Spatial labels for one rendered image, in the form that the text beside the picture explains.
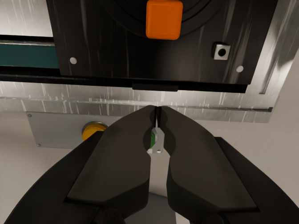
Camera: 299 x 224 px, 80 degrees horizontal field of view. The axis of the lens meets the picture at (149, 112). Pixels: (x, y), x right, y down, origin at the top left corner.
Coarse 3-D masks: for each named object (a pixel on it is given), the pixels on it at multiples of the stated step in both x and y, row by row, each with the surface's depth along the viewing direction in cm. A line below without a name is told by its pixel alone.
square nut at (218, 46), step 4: (216, 44) 20; (220, 44) 20; (224, 44) 20; (228, 44) 20; (216, 48) 20; (220, 48) 20; (224, 48) 20; (228, 48) 20; (212, 52) 21; (216, 52) 20; (224, 52) 20; (228, 52) 20; (212, 56) 20; (216, 56) 20; (220, 56) 20; (224, 56) 20
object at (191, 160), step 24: (168, 120) 10; (192, 120) 10; (168, 144) 10; (192, 144) 9; (216, 144) 9; (168, 168) 8; (192, 168) 7; (216, 168) 7; (168, 192) 8; (192, 192) 6; (216, 192) 6; (240, 192) 6; (192, 216) 7
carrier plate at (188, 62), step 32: (64, 0) 19; (96, 0) 19; (256, 0) 18; (64, 32) 20; (96, 32) 20; (128, 32) 20; (192, 32) 20; (224, 32) 20; (256, 32) 20; (64, 64) 22; (96, 64) 22; (128, 64) 22; (160, 64) 22; (192, 64) 22; (224, 64) 21; (256, 64) 21
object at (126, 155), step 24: (120, 120) 10; (144, 120) 10; (120, 144) 8; (144, 144) 10; (96, 168) 7; (120, 168) 7; (144, 168) 7; (72, 192) 6; (96, 192) 6; (120, 192) 6; (144, 192) 7
